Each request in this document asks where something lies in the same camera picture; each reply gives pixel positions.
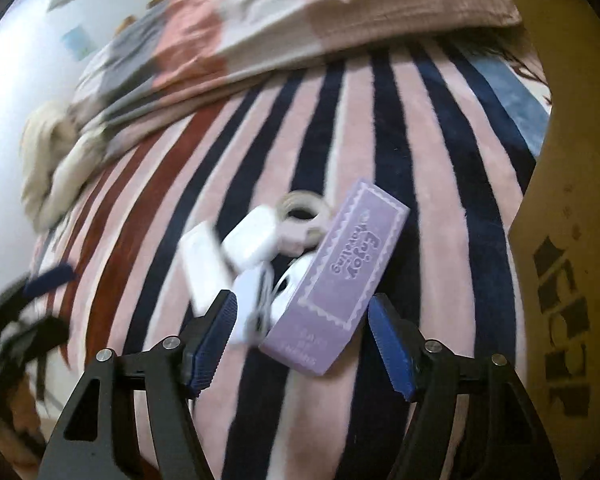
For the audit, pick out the blue wall picture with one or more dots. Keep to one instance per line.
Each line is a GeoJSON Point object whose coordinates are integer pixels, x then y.
{"type": "Point", "coordinates": [78, 41]}

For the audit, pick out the person's left forearm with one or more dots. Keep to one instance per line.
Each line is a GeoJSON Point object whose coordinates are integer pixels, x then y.
{"type": "Point", "coordinates": [12, 415]}

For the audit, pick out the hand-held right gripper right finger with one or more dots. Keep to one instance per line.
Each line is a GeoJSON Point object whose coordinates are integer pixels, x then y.
{"type": "Point", "coordinates": [391, 352]}

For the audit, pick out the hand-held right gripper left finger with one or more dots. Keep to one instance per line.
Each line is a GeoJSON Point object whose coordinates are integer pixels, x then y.
{"type": "Point", "coordinates": [214, 345]}

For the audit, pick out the blue patterned bedsheet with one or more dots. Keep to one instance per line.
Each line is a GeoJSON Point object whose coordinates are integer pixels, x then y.
{"type": "Point", "coordinates": [515, 90]}

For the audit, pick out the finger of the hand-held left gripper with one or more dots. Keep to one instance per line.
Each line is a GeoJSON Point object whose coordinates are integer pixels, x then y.
{"type": "Point", "coordinates": [50, 278]}

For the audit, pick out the white charger adapter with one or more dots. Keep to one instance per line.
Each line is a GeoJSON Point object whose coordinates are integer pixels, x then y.
{"type": "Point", "coordinates": [252, 235]}

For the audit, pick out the white flat box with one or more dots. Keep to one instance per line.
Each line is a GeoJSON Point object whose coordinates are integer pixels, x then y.
{"type": "Point", "coordinates": [205, 265]}

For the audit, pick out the patchwork quilt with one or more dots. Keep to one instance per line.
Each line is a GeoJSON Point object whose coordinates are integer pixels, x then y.
{"type": "Point", "coordinates": [260, 25]}

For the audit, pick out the cream cloth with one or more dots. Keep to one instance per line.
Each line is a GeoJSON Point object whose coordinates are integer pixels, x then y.
{"type": "Point", "coordinates": [55, 160]}

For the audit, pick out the striped fleece blanket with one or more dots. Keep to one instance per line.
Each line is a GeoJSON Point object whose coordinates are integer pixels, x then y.
{"type": "Point", "coordinates": [420, 170]}

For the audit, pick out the purple rectangular box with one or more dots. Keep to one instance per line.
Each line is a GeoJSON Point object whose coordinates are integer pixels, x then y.
{"type": "Point", "coordinates": [337, 280]}

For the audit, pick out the clear tape roll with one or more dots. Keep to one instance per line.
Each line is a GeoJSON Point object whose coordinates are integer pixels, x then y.
{"type": "Point", "coordinates": [300, 210]}

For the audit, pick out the cardboard box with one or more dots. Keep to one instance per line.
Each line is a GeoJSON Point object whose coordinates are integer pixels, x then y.
{"type": "Point", "coordinates": [570, 210]}

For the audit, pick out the white round case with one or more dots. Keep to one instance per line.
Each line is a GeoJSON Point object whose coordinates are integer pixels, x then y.
{"type": "Point", "coordinates": [291, 285]}

